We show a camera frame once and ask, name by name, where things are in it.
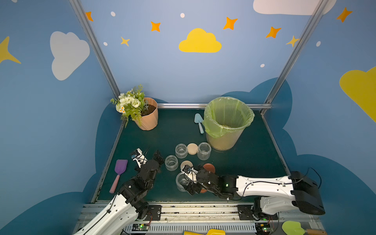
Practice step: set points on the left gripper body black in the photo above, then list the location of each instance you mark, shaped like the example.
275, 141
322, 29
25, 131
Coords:
155, 160

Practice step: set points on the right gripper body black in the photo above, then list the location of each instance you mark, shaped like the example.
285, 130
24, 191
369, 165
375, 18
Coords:
190, 180

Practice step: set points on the red lid oatmeal jar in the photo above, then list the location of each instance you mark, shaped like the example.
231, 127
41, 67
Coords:
204, 151
182, 182

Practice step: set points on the clear oatmeal jar front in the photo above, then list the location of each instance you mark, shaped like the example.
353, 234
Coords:
171, 163

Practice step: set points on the beige jar lid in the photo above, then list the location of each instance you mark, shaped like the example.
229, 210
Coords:
192, 148
185, 163

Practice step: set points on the beige lid oatmeal jar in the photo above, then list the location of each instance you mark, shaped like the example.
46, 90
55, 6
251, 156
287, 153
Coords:
181, 151

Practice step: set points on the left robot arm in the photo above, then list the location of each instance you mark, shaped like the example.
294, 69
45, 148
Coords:
128, 204

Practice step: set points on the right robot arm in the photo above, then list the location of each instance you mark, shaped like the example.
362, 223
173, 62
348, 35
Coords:
272, 195

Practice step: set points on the purple pink toy spatula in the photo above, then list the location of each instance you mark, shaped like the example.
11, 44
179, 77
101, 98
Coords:
120, 168

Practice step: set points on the terracotta flower pot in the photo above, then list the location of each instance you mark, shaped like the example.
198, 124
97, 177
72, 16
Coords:
150, 121

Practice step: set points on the light blue toy spatula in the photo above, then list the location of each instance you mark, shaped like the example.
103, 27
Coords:
198, 120

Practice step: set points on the white flowers green plant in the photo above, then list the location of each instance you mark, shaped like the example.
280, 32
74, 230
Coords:
131, 105

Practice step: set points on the mesh bin green bag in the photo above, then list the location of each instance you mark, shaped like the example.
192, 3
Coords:
225, 119

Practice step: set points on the left controller board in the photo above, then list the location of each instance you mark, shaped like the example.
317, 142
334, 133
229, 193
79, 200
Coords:
140, 228

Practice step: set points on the controller board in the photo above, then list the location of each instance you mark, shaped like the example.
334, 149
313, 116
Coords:
263, 229
140, 228

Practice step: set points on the right controller board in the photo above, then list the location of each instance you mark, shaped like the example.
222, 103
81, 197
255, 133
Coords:
263, 229

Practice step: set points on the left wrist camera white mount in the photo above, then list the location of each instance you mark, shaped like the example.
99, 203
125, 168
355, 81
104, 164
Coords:
138, 156

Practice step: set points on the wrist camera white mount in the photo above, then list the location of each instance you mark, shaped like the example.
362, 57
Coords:
190, 173
138, 156

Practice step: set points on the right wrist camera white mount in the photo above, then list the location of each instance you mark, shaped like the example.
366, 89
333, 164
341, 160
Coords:
190, 173

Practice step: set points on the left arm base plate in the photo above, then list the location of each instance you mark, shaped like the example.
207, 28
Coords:
153, 213

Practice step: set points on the aluminium front rail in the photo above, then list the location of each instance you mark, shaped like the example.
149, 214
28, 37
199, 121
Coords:
200, 217

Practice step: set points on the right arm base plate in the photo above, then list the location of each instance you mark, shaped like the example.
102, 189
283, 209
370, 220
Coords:
246, 212

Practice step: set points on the green toy spatula wooden handle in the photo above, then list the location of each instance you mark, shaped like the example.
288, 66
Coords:
295, 228

